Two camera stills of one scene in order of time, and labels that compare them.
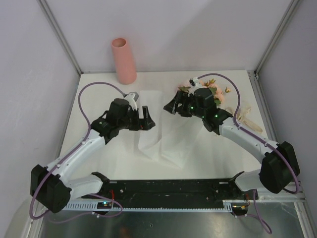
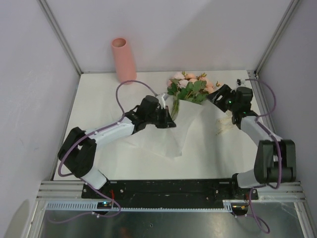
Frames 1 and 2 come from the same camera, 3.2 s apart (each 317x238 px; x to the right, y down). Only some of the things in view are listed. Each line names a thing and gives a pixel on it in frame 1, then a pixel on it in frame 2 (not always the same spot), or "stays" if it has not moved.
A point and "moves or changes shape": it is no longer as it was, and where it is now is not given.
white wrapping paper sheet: x=182 y=142 moves or changes shape
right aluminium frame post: x=290 y=11 stays
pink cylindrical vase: x=127 y=70 stays
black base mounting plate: x=199 y=192 stays
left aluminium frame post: x=56 y=26 stays
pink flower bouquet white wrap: x=194 y=83 moves or changes shape
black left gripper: x=144 y=124 → x=167 y=121
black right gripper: x=181 y=97 → x=224 y=91
